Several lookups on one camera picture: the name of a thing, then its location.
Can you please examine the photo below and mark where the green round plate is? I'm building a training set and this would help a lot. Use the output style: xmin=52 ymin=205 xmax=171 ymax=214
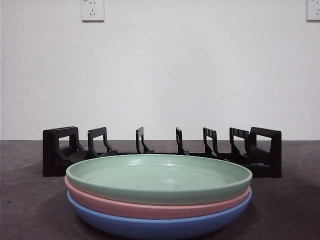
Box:
xmin=65 ymin=154 xmax=253 ymax=206

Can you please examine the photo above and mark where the pink round plate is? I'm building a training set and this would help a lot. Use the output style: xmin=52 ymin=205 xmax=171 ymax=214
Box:
xmin=64 ymin=174 xmax=252 ymax=220

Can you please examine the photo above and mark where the blue round plate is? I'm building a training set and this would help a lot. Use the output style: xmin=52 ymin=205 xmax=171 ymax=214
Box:
xmin=66 ymin=189 xmax=253 ymax=240

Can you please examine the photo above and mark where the white wall socket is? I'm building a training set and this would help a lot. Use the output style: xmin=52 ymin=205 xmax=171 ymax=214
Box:
xmin=81 ymin=0 xmax=105 ymax=22
xmin=306 ymin=0 xmax=320 ymax=22

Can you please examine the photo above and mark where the black plastic dish rack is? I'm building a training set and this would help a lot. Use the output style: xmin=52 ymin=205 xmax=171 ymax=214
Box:
xmin=42 ymin=125 xmax=283 ymax=179

